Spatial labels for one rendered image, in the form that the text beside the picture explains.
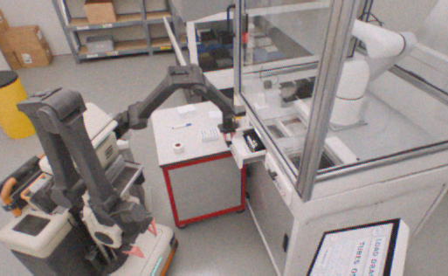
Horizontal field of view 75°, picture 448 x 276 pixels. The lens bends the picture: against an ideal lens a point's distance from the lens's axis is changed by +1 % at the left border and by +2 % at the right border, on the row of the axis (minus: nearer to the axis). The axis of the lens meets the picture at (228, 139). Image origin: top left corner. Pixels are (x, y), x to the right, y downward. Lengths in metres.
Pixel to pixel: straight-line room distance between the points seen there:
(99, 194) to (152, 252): 1.08
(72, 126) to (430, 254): 2.43
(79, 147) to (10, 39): 4.87
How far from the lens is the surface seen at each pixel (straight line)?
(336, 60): 0.95
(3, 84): 3.66
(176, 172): 1.90
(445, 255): 2.71
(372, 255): 1.03
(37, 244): 1.64
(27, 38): 5.62
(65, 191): 1.08
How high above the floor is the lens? 1.98
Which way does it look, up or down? 39 degrees down
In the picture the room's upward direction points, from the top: 2 degrees counter-clockwise
